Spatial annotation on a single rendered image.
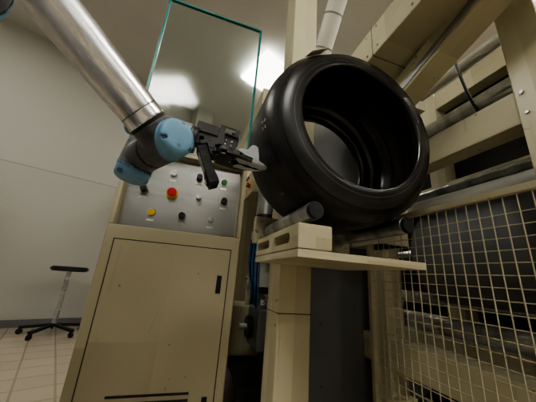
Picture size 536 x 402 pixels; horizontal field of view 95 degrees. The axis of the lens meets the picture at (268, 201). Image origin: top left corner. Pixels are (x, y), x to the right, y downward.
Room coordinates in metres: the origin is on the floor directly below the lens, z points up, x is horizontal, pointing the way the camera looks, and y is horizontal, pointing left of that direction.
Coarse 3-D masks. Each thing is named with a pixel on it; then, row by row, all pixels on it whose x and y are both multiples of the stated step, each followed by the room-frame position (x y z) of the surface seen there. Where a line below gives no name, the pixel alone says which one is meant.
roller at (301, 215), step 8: (304, 208) 0.58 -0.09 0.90; (312, 208) 0.56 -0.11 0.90; (320, 208) 0.57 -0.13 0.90; (288, 216) 0.67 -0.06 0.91; (296, 216) 0.62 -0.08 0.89; (304, 216) 0.58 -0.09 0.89; (312, 216) 0.56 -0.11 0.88; (320, 216) 0.57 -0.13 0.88; (272, 224) 0.81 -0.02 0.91; (280, 224) 0.73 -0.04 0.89; (288, 224) 0.69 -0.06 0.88; (272, 232) 0.83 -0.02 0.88
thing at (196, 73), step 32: (160, 32) 1.01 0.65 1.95; (192, 32) 1.06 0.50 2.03; (224, 32) 1.11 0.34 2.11; (256, 32) 1.16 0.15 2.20; (160, 64) 1.03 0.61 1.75; (192, 64) 1.07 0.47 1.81; (224, 64) 1.12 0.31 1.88; (256, 64) 1.17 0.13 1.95; (160, 96) 1.04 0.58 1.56; (192, 96) 1.08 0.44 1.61; (224, 96) 1.12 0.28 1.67
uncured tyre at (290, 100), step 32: (320, 64) 0.55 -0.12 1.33; (352, 64) 0.58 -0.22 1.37; (288, 96) 0.53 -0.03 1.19; (320, 96) 0.79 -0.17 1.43; (352, 96) 0.77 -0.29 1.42; (384, 96) 0.71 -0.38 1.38; (256, 128) 0.64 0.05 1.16; (288, 128) 0.53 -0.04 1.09; (352, 128) 0.88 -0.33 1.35; (384, 128) 0.80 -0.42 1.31; (416, 128) 0.64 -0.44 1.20; (288, 160) 0.56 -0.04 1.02; (320, 160) 0.55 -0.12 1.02; (384, 160) 0.86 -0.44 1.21; (416, 160) 0.64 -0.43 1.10; (288, 192) 0.62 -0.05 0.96; (320, 192) 0.57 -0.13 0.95; (352, 192) 0.58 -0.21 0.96; (384, 192) 0.60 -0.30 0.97; (416, 192) 0.65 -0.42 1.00; (320, 224) 0.70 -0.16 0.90; (352, 224) 0.65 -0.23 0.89
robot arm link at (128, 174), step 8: (128, 144) 0.50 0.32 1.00; (128, 152) 0.48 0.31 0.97; (120, 160) 0.49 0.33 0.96; (128, 160) 0.49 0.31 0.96; (136, 160) 0.48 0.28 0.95; (120, 168) 0.49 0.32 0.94; (128, 168) 0.49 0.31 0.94; (136, 168) 0.50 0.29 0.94; (144, 168) 0.50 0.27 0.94; (152, 168) 0.50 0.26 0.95; (120, 176) 0.52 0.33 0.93; (128, 176) 0.51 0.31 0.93; (136, 176) 0.51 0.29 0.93; (144, 176) 0.52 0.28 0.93; (136, 184) 0.55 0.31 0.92; (144, 184) 0.55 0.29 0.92
